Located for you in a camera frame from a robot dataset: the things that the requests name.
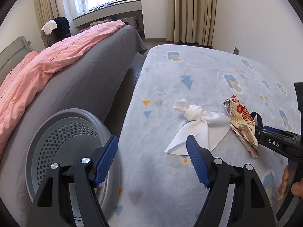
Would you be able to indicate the bed with grey sheet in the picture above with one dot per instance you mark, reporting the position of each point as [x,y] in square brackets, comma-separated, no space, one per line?
[94,71]

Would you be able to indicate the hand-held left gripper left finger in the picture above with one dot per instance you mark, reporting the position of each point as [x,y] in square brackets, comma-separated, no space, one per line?
[105,160]

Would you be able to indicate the pink quilt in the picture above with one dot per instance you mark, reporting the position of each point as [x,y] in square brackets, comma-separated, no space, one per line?
[35,75]

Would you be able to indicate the black garment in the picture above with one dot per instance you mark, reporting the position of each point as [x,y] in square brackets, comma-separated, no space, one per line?
[62,26]

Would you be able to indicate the grey perforated plastic basket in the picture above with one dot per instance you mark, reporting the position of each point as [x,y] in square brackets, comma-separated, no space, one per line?
[59,132]

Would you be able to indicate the beige cloth pile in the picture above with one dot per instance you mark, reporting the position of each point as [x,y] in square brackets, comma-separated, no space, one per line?
[97,23]

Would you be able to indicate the pale plastic stool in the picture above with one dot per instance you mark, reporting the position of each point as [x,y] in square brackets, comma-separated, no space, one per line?
[131,21]

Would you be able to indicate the person's right hand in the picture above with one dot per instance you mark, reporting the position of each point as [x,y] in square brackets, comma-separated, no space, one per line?
[297,188]

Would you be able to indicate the beige curtain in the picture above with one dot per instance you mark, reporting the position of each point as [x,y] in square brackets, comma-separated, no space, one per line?
[46,4]
[189,11]

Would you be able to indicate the wall outlet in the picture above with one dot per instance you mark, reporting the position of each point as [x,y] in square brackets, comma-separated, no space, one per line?
[236,51]

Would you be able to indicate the knotted white tissue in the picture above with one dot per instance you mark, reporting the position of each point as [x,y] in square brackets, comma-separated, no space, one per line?
[203,125]

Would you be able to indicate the light blue printed blanket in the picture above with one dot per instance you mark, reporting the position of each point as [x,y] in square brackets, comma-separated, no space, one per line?
[165,87]

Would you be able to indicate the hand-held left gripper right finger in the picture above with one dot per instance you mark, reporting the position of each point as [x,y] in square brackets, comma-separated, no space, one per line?
[198,163]

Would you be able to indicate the red snack wrapper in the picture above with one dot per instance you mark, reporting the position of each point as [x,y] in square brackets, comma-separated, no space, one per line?
[243,120]

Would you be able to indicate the grey window sill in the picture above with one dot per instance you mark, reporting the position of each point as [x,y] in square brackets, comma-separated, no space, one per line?
[106,10]

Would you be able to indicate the grey headboard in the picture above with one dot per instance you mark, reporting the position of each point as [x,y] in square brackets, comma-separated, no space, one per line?
[14,49]

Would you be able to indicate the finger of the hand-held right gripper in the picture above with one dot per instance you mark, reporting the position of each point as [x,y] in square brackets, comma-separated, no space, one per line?
[279,131]
[258,125]

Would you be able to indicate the white cloth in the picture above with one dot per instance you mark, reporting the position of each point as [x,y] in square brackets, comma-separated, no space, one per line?
[49,27]

